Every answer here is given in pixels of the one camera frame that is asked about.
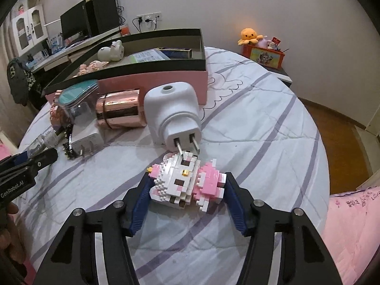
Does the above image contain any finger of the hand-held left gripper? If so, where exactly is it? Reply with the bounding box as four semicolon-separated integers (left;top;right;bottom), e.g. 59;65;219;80
0;152;30;168
16;147;59;175

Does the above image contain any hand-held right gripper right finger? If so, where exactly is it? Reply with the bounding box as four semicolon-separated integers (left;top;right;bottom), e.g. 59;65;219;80
224;171;345;285

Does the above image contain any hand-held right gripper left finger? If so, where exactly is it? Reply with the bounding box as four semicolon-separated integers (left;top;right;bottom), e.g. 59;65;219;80
33;172;155;285

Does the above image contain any pink white block cat figure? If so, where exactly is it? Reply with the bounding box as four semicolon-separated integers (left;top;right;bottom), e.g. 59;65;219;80
146;151;228;214

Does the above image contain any small white charger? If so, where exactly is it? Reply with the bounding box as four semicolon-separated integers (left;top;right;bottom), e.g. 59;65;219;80
71;124;104;158

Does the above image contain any clear container with teal lid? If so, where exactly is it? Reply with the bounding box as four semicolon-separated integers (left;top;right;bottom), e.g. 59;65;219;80
58;80;103;125

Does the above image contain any rose gold metal cylinder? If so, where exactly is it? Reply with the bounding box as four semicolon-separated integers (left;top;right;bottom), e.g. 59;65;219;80
95;88;147;129

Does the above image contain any white plug adapter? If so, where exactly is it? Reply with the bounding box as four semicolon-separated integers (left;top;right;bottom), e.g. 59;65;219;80
144;82;203;157

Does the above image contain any pink box with black inside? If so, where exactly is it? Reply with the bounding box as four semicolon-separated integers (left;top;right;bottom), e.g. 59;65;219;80
42;28;208;106

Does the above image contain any person's left hand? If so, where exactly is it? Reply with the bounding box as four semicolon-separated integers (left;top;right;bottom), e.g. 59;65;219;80
0;202;27;264

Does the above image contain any pink fleece blanket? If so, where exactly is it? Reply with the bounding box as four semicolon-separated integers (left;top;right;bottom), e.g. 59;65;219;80
0;131;19;156

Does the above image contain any clear plastic case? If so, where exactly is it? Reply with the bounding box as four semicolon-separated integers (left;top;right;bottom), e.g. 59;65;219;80
27;129;64;155

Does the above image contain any dark patterned jacket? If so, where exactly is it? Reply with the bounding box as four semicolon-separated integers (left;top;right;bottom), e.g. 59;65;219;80
6;58;43;107

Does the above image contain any round table with striped cloth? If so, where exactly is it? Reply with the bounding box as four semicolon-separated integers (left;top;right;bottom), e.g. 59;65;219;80
12;46;331;285

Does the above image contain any white desk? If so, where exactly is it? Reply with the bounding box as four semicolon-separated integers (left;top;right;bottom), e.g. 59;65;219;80
30;25;131;72

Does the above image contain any pink doll figurine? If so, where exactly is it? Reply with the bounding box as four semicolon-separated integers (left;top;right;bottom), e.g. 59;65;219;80
76;60;110;77

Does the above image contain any blue white box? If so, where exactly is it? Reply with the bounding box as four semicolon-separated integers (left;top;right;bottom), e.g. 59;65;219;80
49;37;64;54

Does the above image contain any pink embroidered quilt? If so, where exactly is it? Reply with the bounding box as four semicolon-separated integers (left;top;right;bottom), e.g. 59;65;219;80
322;184;380;280

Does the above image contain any white rabbit figurine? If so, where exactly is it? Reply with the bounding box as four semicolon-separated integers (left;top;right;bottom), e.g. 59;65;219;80
97;39;124;62

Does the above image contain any white glass-door cabinet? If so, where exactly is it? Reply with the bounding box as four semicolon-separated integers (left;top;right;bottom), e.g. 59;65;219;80
11;4;48;57

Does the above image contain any black computer monitor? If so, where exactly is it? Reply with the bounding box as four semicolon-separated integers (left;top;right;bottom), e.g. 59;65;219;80
60;0;91;40

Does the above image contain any printed card packet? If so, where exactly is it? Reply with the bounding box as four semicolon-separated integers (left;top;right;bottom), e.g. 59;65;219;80
126;49;173;64

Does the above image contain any orange printed storage box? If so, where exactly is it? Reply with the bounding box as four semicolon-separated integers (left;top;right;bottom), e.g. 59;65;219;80
242;43;287;69

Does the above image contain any large black speaker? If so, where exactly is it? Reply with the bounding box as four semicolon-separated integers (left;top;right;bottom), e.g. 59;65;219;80
85;0;120;36

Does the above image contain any blue tin box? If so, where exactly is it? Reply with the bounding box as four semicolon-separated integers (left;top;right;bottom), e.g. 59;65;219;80
156;47;193;60

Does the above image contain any orange octopus plush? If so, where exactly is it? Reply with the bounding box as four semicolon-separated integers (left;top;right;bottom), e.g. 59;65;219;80
237;28;264;46

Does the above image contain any black cable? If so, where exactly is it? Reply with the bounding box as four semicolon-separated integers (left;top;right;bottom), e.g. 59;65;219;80
115;0;128;27

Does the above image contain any white wall socket strip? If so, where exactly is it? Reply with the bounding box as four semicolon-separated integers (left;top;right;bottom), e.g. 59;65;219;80
137;12;162;32

